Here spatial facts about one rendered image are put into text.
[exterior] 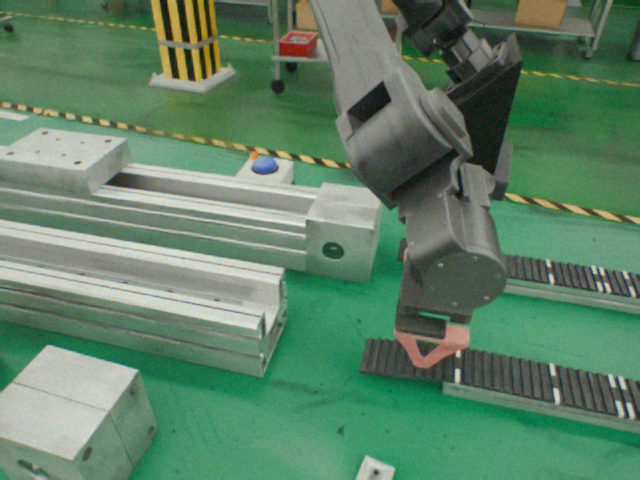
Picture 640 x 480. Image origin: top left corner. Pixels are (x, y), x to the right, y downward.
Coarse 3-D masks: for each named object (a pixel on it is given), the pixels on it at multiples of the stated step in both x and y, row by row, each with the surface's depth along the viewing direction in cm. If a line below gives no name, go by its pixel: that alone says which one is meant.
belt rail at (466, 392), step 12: (444, 384) 52; (456, 384) 51; (468, 396) 52; (480, 396) 51; (492, 396) 51; (504, 396) 51; (516, 408) 51; (528, 408) 51; (540, 408) 50; (552, 408) 50; (564, 408) 50; (576, 420) 50; (588, 420) 49; (600, 420) 49; (612, 420) 49; (624, 420) 49; (636, 432) 49
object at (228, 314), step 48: (0, 240) 62; (48, 240) 60; (96, 240) 60; (0, 288) 56; (48, 288) 53; (96, 288) 53; (144, 288) 53; (192, 288) 58; (240, 288) 56; (96, 336) 57; (144, 336) 54; (192, 336) 52; (240, 336) 51
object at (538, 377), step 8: (528, 368) 51; (536, 368) 51; (544, 368) 51; (536, 376) 50; (544, 376) 50; (536, 384) 49; (544, 384) 49; (536, 392) 49; (544, 392) 49; (536, 400) 48; (544, 400) 48
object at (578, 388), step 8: (568, 368) 51; (568, 376) 51; (576, 376) 51; (584, 376) 50; (568, 384) 50; (576, 384) 50; (584, 384) 49; (576, 392) 49; (584, 392) 49; (576, 400) 48; (584, 400) 48; (576, 408) 48; (584, 408) 47; (592, 408) 47
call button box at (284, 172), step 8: (248, 160) 83; (280, 160) 83; (248, 168) 81; (280, 168) 81; (288, 168) 81; (240, 176) 79; (248, 176) 78; (256, 176) 79; (264, 176) 79; (272, 176) 79; (280, 176) 79; (288, 176) 81
